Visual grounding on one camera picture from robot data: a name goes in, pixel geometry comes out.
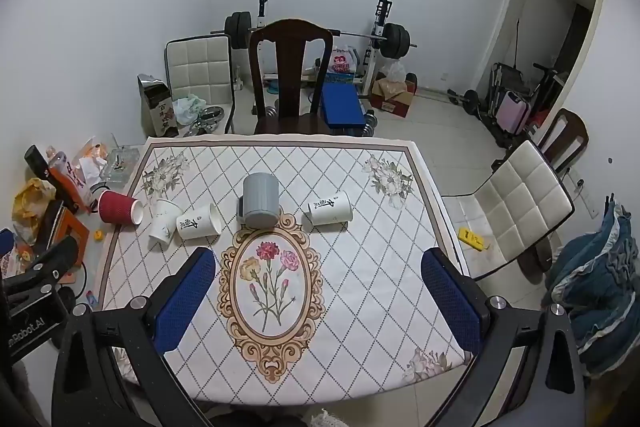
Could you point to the pale green plastic bag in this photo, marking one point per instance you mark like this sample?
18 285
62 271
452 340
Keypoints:
187 108

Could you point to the small floor dumbbell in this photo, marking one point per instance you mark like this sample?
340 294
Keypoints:
465 97

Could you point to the clear plastic bag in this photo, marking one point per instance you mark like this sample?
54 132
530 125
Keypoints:
397 71

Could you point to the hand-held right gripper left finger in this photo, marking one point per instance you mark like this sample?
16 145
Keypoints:
184 304

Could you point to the small yellow toy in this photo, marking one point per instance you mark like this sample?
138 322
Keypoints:
98 235

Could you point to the small white paper cup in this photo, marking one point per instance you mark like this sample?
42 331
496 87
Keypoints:
162 219

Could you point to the glass ashtray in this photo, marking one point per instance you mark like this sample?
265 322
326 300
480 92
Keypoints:
117 163

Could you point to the orange framed black case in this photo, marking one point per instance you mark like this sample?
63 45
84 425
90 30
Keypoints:
60 229

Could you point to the blue denim cloth pile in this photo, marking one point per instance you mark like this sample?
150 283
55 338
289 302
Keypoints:
600 277

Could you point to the white weight rack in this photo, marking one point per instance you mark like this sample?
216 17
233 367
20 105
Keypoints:
372 57

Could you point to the metal bowls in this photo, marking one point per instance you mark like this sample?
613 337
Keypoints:
207 119

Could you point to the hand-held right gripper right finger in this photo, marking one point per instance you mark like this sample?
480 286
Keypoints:
452 307

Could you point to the blue bench pad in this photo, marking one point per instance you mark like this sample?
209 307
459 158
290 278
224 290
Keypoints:
341 104

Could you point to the red and white plastic bag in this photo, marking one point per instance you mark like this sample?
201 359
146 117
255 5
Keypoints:
341 59

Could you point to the floral diamond pattern tablecloth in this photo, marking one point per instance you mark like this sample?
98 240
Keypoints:
280 287

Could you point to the grey mug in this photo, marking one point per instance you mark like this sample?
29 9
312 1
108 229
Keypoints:
260 202

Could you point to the white padded chair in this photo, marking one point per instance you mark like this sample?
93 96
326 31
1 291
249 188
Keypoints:
510 212
200 69

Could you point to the black folded cart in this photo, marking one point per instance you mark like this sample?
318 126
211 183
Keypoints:
505 79

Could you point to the yellow tool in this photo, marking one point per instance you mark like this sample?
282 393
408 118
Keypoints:
471 238

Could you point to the white printed paper cup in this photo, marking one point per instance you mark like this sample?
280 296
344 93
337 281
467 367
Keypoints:
330 208
197 222

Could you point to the cardboard box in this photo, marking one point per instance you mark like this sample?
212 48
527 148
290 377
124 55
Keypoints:
395 99

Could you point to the pink suitcase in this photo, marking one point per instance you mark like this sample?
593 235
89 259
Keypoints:
515 112

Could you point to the brown gift bag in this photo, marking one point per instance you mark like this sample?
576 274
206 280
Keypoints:
157 107

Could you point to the red ribbed paper cup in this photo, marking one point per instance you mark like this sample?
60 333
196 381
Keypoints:
119 208

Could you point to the dark wooden chair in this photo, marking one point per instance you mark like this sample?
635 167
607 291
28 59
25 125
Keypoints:
567 137
290 72

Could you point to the barbell with black plates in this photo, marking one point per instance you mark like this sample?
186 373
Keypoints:
395 38

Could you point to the chrome dumbbell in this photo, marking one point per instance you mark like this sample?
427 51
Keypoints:
371 121

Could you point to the yellow plastic bag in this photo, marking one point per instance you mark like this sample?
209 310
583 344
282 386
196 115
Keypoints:
32 203

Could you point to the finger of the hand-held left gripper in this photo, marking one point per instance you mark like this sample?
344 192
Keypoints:
56 258

